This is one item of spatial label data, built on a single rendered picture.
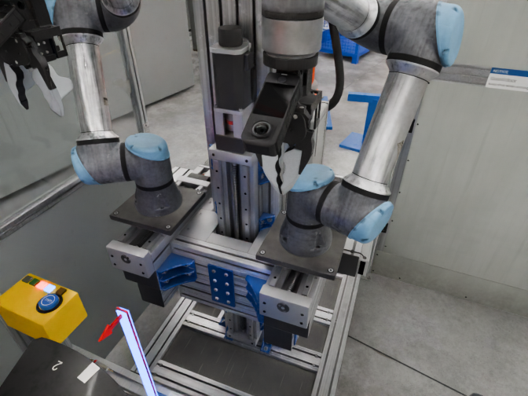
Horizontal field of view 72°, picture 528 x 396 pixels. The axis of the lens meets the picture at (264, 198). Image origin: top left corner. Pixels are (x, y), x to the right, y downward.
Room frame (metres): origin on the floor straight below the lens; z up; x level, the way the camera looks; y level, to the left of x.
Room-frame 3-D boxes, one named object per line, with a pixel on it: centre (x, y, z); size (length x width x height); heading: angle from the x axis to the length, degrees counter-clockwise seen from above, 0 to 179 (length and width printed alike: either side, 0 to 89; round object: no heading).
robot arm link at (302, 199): (0.78, -0.12, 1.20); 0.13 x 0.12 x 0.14; 49
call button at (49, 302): (0.53, 0.49, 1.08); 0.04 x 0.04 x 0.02
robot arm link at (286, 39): (0.49, -0.03, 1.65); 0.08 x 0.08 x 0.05
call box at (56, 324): (0.55, 0.53, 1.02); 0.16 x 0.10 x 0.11; 67
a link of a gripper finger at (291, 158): (0.49, -0.05, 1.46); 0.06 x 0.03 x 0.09; 158
